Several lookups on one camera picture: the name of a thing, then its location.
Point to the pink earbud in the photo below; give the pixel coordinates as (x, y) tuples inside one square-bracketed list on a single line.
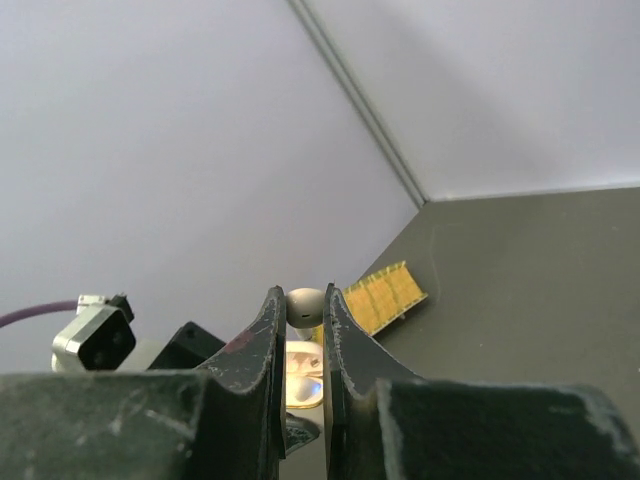
[(304, 311)]

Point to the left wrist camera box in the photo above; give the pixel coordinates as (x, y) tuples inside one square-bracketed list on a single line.
[(99, 338)]

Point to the yellow woven mat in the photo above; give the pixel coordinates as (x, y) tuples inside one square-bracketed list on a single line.
[(379, 299)]

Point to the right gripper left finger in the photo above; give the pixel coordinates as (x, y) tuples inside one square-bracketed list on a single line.
[(224, 419)]

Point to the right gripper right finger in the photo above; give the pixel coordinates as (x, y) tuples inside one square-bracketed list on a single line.
[(384, 421)]

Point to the pink earbud charging case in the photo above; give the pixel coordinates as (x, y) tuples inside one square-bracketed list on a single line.
[(303, 375)]

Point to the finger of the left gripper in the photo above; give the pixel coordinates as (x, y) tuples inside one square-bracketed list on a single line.
[(299, 432), (190, 346)]

